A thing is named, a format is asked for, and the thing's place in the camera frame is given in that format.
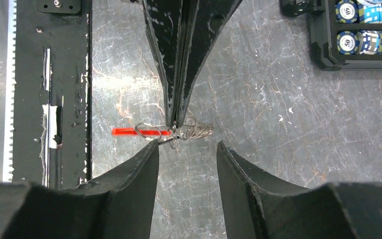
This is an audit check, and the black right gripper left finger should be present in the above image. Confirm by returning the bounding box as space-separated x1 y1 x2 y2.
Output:
0 141 159 239

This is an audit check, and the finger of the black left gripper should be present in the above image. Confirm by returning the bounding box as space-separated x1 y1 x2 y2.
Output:
143 0 186 127
176 0 241 127

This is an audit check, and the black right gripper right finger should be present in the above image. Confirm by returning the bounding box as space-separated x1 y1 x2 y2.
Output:
216 141 382 239

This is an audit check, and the black poker chip case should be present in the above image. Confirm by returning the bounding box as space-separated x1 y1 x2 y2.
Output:
279 0 382 71

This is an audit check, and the white slotted cable duct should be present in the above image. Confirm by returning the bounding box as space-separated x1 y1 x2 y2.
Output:
2 0 16 182

